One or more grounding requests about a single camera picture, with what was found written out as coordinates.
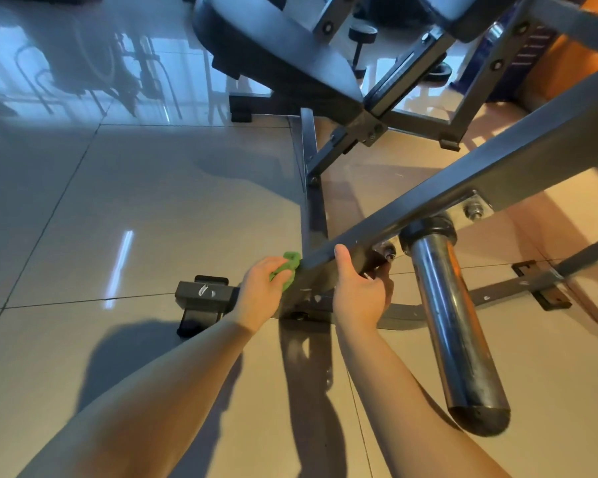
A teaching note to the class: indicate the grey steel gym machine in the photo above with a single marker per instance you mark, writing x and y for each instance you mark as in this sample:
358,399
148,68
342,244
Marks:
478,164

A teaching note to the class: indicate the green cleaning cloth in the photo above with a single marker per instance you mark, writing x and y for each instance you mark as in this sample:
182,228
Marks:
287,267

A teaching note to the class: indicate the chrome weight storage peg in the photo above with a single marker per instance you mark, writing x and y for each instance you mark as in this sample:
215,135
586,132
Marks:
454,323

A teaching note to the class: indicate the large black dumbbell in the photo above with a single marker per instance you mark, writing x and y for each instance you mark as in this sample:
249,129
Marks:
361,44

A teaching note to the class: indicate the person's left forearm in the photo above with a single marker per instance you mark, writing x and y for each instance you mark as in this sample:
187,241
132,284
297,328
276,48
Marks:
149,413

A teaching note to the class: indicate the dark blue stand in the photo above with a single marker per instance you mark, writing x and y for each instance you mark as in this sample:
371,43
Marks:
498,64

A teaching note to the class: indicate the large black weight plate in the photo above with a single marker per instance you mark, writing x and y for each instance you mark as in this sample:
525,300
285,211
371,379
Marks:
438,69

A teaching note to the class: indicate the person's left hand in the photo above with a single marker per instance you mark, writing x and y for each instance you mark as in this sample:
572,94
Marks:
261,291

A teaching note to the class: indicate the person's right forearm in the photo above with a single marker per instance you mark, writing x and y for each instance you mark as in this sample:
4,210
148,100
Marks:
409,413

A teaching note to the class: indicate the person's right hand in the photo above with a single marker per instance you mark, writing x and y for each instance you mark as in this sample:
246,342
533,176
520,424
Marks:
359,298

